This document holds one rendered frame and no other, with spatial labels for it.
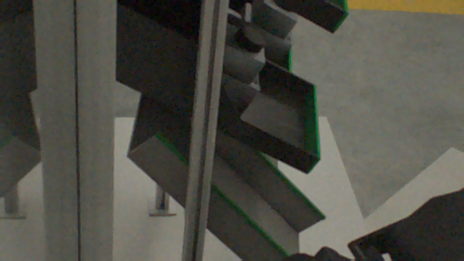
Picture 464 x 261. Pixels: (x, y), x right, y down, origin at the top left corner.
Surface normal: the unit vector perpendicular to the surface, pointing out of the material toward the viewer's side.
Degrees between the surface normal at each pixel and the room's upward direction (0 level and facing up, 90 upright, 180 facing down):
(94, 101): 90
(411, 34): 0
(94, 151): 90
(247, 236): 90
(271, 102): 25
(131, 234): 0
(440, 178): 0
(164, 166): 90
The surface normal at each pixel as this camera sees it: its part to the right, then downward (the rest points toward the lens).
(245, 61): 0.03, 0.62
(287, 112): 0.50, -0.69
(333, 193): 0.09, -0.80
